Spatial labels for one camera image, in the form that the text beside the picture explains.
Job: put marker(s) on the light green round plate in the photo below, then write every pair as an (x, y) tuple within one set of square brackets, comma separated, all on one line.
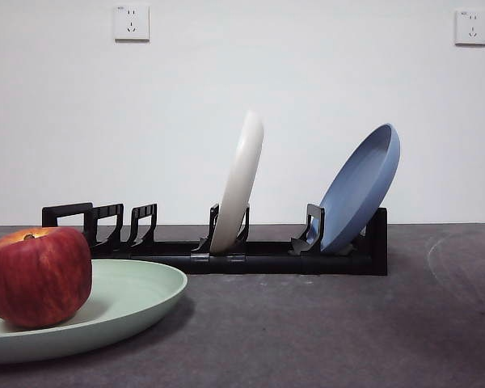
[(117, 299)]

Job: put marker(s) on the red apple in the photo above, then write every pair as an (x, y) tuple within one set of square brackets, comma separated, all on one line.
[(38, 279)]

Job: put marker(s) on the white round plate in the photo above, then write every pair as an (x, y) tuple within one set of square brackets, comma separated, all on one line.
[(242, 178)]

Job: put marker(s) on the black plate rack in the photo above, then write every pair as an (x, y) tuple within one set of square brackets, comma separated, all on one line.
[(266, 264)]

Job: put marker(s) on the blue round plate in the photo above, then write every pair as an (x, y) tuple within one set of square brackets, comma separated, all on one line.
[(359, 190)]

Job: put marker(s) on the white wall socket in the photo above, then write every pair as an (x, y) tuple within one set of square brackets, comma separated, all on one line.
[(471, 27), (131, 22)]

